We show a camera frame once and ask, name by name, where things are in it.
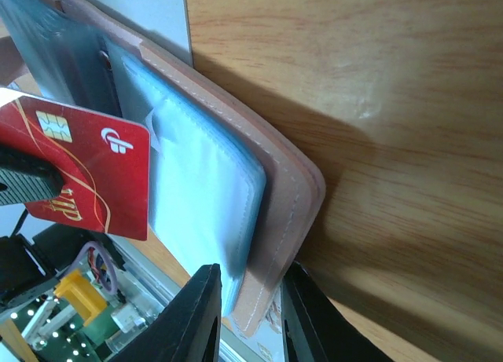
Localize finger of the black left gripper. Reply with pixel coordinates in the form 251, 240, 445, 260
1, 145, 64, 206

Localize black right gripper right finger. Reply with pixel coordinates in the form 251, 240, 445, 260
281, 261, 391, 362

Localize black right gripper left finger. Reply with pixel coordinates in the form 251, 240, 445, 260
97, 264, 222, 361

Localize pink leather card holder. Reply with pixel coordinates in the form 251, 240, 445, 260
1, 0, 325, 338

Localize white card pile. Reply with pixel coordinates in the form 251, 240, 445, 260
218, 290, 285, 362

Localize white VIP card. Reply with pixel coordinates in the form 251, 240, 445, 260
87, 0, 193, 66

